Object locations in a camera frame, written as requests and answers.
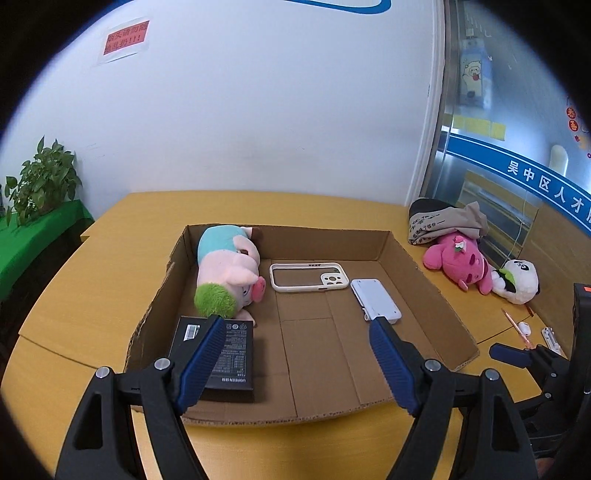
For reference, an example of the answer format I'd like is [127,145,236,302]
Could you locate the panda plush toy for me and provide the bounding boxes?
[490,258,540,305]

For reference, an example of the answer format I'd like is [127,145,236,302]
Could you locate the cartoon poster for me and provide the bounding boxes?
[459,39,497,109]

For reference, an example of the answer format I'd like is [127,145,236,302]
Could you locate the red window stickers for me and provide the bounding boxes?
[566,95,591,162]

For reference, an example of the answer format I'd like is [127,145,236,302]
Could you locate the large potted green plant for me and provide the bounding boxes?
[4,135,83,227]

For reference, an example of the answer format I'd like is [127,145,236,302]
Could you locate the black product box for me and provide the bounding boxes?
[167,316,256,403]

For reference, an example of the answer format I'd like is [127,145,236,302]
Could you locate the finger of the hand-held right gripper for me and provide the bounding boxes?
[489,342,573,394]

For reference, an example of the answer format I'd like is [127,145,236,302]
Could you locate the cardboard box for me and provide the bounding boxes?
[124,224,481,426]

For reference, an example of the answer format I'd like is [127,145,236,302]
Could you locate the yellow sticky notes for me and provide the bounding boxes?
[452,115,506,139]

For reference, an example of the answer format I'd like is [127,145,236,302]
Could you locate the blue outline wall decal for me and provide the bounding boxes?
[305,0,393,14]

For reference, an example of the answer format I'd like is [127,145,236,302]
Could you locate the blue banner stripe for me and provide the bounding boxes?
[445,124,591,227]

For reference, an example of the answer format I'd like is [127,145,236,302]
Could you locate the white phone case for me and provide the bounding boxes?
[270,262,349,294]

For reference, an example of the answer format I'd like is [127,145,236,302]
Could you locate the grey printed clothing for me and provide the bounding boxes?
[407,198,489,245]

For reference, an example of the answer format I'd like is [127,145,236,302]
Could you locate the yellow wooden desktop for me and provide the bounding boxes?
[0,190,591,480]

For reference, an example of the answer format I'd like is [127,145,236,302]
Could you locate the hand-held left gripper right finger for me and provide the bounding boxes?
[368,316,539,480]

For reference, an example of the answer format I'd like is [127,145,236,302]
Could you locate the rose gold pen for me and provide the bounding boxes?
[502,308,536,349]

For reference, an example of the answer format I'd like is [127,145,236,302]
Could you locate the magenta plush toy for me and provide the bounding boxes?
[424,232,495,296]

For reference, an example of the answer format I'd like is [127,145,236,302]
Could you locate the white clip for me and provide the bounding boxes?
[540,327,566,356]

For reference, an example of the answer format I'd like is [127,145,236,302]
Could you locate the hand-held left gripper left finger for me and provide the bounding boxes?
[54,315,227,480]

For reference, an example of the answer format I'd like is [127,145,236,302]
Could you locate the red wall notice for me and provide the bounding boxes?
[96,21,149,68]

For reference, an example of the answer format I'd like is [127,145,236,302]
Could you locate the white power bank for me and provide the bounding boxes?
[350,278,402,325]

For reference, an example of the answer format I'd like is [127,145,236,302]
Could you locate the glass partition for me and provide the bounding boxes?
[409,0,591,301]

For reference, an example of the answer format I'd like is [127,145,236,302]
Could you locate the pink pig plush toy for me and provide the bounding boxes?
[194,224,266,326]

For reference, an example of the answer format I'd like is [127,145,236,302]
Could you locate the white cable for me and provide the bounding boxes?
[508,194,541,259]

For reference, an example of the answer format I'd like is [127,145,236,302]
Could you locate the green covered table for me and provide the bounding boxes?
[0,199,95,301]

